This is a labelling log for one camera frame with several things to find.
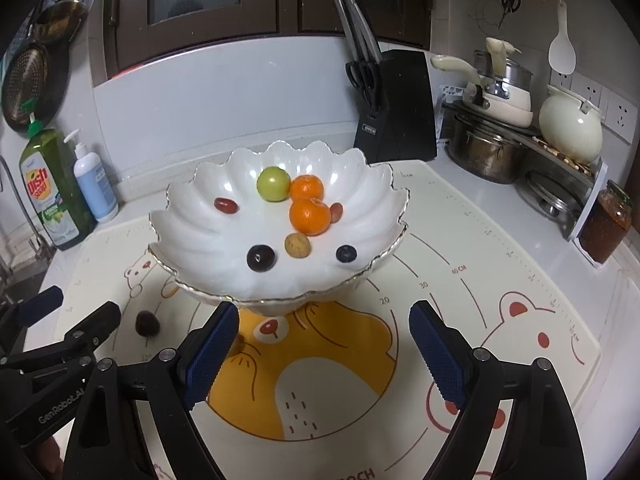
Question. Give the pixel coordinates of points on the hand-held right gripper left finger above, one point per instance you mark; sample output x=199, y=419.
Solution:
x=215, y=350

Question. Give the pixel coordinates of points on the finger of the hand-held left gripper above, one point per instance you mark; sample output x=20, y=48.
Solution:
x=95, y=325
x=42, y=305

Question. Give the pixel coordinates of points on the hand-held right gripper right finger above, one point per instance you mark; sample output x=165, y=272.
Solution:
x=440, y=355

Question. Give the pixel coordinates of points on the dark purple plum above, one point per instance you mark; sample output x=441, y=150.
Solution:
x=148, y=323
x=260, y=258

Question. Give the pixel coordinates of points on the white scalloped porcelain bowl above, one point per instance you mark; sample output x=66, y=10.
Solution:
x=215, y=240

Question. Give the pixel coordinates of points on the brown longan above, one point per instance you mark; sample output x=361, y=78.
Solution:
x=297, y=245

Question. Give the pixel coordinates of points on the blueberry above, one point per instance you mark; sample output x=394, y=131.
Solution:
x=346, y=253

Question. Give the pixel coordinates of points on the large orange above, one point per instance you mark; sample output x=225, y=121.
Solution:
x=310, y=216

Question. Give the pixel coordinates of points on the green round fruit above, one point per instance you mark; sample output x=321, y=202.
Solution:
x=273, y=184

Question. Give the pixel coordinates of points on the bear printed baking mat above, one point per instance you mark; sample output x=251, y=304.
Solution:
x=350, y=360

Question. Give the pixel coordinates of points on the green dish soap bottle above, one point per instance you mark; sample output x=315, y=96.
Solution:
x=55, y=195

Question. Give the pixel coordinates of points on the white pump bottle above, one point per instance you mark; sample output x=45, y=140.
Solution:
x=97, y=190

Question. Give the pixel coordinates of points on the small mandarin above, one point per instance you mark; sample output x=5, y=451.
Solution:
x=306, y=187

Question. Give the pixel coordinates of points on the steel pot lid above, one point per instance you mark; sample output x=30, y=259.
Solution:
x=550, y=200

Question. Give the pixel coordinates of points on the stainless steel pot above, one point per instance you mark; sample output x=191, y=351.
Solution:
x=482, y=152

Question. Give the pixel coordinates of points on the glass jar of red sauce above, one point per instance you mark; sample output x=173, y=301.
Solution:
x=605, y=230

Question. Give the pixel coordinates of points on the metal pot rack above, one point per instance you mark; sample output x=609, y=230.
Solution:
x=575, y=195

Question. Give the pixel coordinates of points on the round mesh strainer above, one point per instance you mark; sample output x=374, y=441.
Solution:
x=25, y=85

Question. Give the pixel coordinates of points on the black knife block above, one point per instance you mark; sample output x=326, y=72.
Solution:
x=400, y=110

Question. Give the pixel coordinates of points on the cream saucepan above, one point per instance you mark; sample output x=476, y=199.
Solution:
x=500, y=112

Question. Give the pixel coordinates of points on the cream round kettle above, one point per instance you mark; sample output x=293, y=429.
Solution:
x=570, y=130

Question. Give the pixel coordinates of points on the brass strainer ladle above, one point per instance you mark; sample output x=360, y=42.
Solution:
x=60, y=15

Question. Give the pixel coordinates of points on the white rice paddle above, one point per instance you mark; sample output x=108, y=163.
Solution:
x=562, y=55

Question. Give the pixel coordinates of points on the stainless steel knife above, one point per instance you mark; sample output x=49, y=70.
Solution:
x=345, y=20
x=364, y=25

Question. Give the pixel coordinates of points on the hanging black scissors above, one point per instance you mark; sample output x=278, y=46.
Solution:
x=510, y=5

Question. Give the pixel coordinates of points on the white wall outlet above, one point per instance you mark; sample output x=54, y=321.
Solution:
x=555, y=82
x=592, y=91
x=622, y=112

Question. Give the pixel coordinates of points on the dark wooden wall cabinet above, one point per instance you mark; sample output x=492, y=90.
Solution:
x=125, y=10

